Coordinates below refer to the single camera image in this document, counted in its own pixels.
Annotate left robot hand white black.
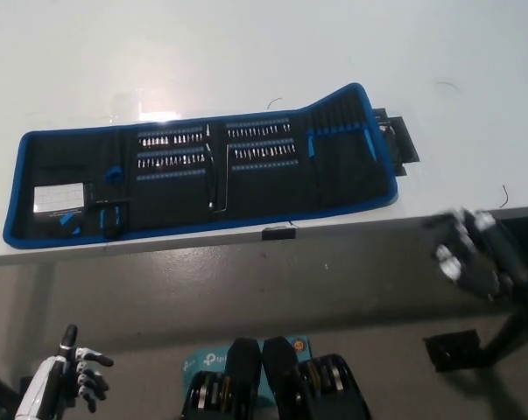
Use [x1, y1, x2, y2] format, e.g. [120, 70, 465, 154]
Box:
[15, 323, 116, 419]

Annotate right robot hand black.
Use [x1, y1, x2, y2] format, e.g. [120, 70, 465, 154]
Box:
[420, 206, 527, 304]

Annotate black toolkit roll blue trim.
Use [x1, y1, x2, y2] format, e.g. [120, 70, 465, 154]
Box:
[2, 81, 399, 250]

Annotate black desk leg with foot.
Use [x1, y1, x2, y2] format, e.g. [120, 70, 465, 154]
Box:
[423, 299, 528, 374]

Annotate robot body black ribbed blocks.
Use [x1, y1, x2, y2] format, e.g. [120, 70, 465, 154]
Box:
[180, 335, 372, 420]

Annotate black tape patch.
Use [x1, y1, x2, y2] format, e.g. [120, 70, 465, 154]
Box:
[374, 108, 421, 178]

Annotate blue triangular pick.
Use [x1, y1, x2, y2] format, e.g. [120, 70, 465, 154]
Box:
[56, 215, 83, 236]

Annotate teal tp-link box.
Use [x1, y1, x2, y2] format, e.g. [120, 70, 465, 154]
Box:
[183, 334, 311, 400]

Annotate long blue spudger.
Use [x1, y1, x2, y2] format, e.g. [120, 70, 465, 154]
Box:
[362, 122, 377, 162]

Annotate white grid magnetic mat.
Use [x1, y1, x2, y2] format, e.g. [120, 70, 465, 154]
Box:
[32, 182, 85, 214]

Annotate row of silver screwdriver bits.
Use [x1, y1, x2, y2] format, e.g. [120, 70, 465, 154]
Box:
[232, 147, 294, 159]
[137, 136, 204, 146]
[227, 127, 292, 138]
[137, 157, 204, 169]

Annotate thin metal L-shaped rod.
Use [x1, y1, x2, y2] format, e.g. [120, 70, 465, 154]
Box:
[215, 145, 233, 213]

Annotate black tweezers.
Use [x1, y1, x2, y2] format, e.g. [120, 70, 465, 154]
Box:
[203, 123, 217, 212]

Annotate black blue screwdriver handle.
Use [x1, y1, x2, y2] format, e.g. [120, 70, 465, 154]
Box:
[97, 201, 131, 240]

